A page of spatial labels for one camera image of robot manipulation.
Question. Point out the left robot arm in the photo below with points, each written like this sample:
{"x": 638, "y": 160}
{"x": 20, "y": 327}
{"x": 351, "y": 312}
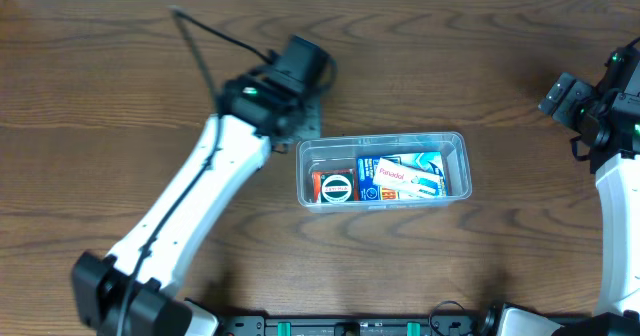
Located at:
{"x": 133, "y": 289}

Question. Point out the red Panadol box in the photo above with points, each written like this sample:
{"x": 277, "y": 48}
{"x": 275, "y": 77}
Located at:
{"x": 316, "y": 183}

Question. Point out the white Panadol box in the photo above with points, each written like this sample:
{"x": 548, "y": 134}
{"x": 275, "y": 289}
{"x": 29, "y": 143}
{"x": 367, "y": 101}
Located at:
{"x": 411, "y": 181}

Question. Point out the blue Kool Fever box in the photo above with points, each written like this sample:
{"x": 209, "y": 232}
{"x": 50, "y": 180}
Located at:
{"x": 426, "y": 161}

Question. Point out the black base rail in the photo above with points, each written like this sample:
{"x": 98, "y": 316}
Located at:
{"x": 499, "y": 319}

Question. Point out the clear plastic container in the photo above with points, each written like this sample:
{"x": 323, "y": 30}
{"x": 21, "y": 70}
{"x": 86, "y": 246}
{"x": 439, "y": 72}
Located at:
{"x": 337, "y": 174}

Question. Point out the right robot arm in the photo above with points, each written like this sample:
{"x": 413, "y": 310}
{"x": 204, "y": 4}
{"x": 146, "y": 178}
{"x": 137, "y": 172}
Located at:
{"x": 605, "y": 117}

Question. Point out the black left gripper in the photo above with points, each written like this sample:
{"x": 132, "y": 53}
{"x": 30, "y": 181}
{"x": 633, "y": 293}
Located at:
{"x": 310, "y": 122}

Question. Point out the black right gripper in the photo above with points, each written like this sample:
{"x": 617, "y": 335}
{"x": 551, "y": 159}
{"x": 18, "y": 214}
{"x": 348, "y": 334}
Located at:
{"x": 564, "y": 97}

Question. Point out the green Zam-Buk box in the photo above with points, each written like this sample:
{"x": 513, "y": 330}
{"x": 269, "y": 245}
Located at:
{"x": 337, "y": 188}

